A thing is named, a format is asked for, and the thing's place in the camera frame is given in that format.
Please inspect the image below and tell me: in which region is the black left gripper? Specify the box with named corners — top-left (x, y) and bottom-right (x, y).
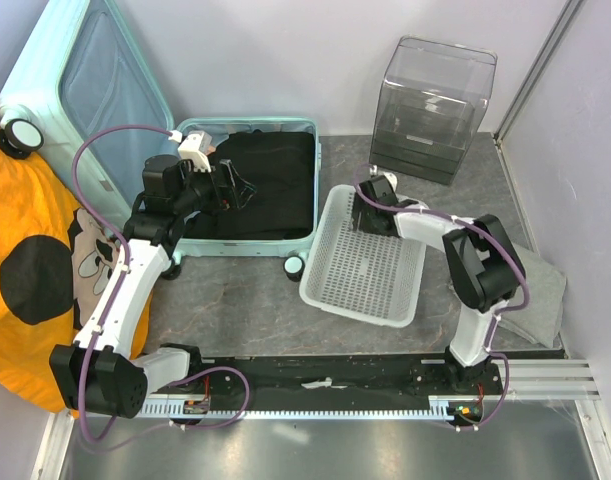
top-left (173, 159), bottom-right (256, 217)

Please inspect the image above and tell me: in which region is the black garment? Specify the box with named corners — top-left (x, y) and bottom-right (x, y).
top-left (186, 130), bottom-right (315, 240)

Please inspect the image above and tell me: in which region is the white perforated plastic basket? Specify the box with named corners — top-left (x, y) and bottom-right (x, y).
top-left (299, 185), bottom-right (426, 328)

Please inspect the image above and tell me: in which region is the clear smoky plastic container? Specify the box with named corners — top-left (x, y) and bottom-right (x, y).
top-left (369, 35), bottom-right (498, 185)

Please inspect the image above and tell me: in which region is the light blue hard suitcase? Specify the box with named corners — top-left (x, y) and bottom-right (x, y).
top-left (0, 0), bottom-right (322, 281)

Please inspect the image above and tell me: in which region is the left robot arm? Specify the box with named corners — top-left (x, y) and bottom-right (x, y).
top-left (49, 154), bottom-right (256, 419)

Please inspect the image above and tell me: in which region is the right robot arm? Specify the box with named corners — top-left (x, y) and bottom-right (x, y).
top-left (352, 174), bottom-right (530, 394)

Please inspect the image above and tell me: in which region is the orange cartoon mouse bag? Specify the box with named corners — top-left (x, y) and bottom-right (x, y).
top-left (0, 104), bottom-right (154, 414)

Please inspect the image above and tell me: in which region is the grey folded cloth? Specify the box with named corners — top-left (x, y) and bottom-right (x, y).
top-left (500, 244), bottom-right (566, 349)

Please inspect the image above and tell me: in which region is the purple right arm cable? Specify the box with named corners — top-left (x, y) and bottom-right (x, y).
top-left (353, 167), bottom-right (531, 359)

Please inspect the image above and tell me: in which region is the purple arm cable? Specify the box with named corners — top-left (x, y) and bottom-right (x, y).
top-left (353, 167), bottom-right (531, 359)
top-left (71, 123), bottom-right (181, 445)

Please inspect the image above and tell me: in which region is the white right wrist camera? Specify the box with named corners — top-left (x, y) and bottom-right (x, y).
top-left (369, 165), bottom-right (398, 191)

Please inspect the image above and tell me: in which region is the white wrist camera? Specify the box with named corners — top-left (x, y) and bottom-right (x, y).
top-left (369, 165), bottom-right (398, 191)
top-left (168, 130), bottom-right (212, 173)

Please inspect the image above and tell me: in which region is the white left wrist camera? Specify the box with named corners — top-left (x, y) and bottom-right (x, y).
top-left (168, 130), bottom-right (212, 173)

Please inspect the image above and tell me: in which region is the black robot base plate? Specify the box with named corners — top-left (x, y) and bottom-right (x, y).
top-left (149, 352), bottom-right (504, 431)

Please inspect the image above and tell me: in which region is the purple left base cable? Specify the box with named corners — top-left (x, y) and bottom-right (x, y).
top-left (104, 366), bottom-right (251, 449)

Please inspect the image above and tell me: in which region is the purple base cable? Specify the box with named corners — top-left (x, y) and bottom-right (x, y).
top-left (104, 366), bottom-right (251, 449)
top-left (447, 352), bottom-right (510, 434)

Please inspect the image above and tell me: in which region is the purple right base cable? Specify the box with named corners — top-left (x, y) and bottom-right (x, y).
top-left (447, 352), bottom-right (510, 434)

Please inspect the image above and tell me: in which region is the white slotted cable duct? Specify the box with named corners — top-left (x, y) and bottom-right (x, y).
top-left (136, 395), bottom-right (472, 421)

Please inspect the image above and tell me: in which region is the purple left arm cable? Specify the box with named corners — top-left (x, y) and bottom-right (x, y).
top-left (71, 123), bottom-right (181, 445)

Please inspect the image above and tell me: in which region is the aluminium frame post right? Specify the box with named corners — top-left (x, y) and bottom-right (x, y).
top-left (493, 0), bottom-right (586, 147)

